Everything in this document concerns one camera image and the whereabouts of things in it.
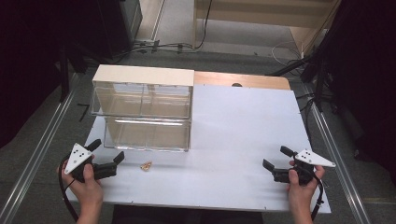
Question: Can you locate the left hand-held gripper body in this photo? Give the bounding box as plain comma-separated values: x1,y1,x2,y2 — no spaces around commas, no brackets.
64,143,100,184

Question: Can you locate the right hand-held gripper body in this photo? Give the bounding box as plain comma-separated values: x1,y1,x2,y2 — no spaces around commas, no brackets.
293,148,336,187

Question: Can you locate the clear divided plastic drawer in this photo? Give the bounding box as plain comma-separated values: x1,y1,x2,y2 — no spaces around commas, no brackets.
90,80,192,120

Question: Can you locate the person's right hand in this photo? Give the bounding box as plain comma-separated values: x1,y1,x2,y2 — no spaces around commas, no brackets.
287,165,326,213

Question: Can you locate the person's left hand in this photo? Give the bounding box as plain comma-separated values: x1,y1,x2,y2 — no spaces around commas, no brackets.
57,163,105,215

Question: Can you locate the black tape strip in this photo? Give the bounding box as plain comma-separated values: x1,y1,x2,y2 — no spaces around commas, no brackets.
77,103,91,123

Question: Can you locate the clear plain plastic drawer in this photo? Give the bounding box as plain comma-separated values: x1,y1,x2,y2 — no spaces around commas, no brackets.
103,116,191,153

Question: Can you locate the black metal stand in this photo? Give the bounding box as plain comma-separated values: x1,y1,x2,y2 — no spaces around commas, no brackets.
267,50,331,113

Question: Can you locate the clear acrylic drawer cabinet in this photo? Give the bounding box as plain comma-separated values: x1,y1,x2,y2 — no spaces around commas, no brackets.
90,63,195,153

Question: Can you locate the person's dark clothing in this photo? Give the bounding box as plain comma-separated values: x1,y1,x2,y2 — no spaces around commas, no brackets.
111,204,265,224

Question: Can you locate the black curtain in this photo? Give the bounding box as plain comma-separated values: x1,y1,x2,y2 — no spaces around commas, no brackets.
311,0,396,185
0,0,104,148

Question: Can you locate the black equipment case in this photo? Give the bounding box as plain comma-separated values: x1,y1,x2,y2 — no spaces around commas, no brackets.
97,0,144,61

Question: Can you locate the metal floor rail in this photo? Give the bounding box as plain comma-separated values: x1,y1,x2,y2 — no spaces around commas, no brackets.
0,74,80,224
303,83,373,224

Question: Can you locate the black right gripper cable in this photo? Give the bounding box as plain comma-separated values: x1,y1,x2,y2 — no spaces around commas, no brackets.
306,170,325,222

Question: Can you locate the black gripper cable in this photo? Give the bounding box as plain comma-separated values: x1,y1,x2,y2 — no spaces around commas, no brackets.
58,154,79,223
306,170,325,222

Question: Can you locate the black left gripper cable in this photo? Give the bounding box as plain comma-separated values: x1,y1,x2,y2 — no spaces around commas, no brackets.
58,154,79,223

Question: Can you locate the white floor cable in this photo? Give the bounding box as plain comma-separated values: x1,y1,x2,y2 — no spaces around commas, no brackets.
271,41,304,68

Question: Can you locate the bundle of floor cables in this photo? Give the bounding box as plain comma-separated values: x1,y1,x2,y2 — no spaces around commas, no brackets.
113,39,198,60

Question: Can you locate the hanging black cable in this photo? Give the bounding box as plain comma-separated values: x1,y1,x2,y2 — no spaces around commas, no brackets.
195,0,214,50

